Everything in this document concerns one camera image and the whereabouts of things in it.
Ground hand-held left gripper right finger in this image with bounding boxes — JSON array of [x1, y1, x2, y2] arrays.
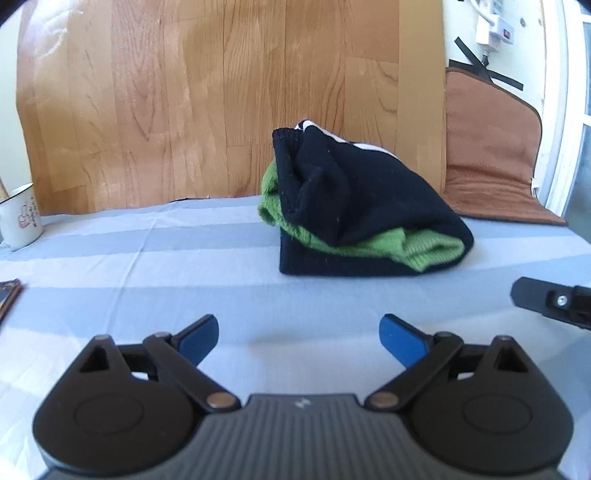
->
[[367, 314, 533, 412]]

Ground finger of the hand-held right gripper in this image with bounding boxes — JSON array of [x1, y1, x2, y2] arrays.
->
[[511, 277, 591, 331]]

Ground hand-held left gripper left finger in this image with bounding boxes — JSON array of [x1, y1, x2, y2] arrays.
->
[[78, 314, 242, 412]]

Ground green navy white striped sweater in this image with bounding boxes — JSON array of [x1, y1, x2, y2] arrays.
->
[[257, 119, 475, 278]]

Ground light blue striped sheet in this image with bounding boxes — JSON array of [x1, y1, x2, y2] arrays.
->
[[0, 194, 591, 480]]

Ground brown seat cushion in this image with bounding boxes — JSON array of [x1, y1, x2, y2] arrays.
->
[[442, 67, 570, 227]]

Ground brown printed packet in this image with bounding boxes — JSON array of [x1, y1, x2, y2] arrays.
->
[[0, 278, 22, 320]]

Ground white enamel mug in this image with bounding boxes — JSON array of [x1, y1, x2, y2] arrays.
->
[[0, 182, 45, 253]]

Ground wooden laminate board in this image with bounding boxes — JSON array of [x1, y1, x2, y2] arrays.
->
[[16, 0, 447, 217]]

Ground white power adapter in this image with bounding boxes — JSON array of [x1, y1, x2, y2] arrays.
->
[[475, 0, 516, 52]]

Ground white door frame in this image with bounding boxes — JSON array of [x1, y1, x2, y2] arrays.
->
[[538, 0, 591, 219]]

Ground black strap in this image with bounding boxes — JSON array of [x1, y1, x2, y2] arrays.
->
[[454, 38, 495, 80], [449, 59, 526, 92]]

